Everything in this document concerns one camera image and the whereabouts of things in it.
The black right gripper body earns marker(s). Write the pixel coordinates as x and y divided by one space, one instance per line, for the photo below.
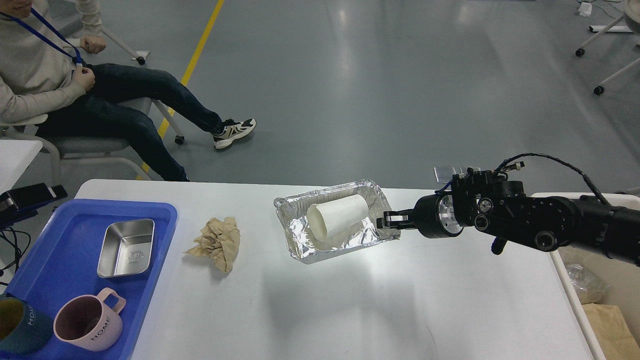
434 217

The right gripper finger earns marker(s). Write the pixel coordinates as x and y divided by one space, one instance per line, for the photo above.
400 225
393 216

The white paper cup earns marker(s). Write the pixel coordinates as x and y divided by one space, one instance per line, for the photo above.
328 219

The aluminium foil tray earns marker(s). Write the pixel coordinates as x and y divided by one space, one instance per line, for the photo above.
302 244

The brown paper napkin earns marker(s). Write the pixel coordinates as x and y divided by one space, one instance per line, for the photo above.
219 240

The rectangular metal tin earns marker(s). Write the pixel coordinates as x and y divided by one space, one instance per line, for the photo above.
126 249

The pink HOME mug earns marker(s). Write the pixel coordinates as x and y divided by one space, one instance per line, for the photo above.
91 322

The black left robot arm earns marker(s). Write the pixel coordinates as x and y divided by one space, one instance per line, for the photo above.
23 203

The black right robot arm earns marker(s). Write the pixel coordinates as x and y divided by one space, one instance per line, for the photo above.
492 204

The person's hand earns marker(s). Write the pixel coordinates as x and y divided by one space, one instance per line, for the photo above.
84 77

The person's other hand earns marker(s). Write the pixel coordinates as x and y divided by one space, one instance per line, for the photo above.
92 44

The white sneaker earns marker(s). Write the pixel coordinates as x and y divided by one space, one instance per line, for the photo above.
232 131

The beige plastic bin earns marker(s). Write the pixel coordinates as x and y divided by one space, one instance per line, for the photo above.
621 276

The brown paper bag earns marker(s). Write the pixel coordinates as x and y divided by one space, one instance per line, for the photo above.
611 330

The blue plastic tray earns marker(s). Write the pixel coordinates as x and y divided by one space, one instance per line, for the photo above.
63 264

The grey office chair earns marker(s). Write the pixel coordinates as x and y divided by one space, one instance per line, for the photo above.
95 145

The seated person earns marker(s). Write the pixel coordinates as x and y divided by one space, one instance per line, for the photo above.
75 100

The white side table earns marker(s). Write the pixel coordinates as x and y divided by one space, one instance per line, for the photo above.
15 157

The dark teal HOME mug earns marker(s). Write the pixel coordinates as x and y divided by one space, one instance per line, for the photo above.
23 329

